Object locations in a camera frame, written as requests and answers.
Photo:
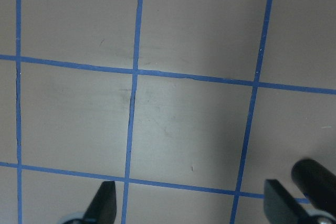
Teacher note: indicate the black wine bottle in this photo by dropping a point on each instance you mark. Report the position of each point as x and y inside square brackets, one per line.
[316, 183]

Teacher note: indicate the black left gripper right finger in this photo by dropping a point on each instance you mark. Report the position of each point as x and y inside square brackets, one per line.
[280, 207]

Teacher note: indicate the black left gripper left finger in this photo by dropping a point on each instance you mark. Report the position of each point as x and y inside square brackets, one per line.
[103, 207]

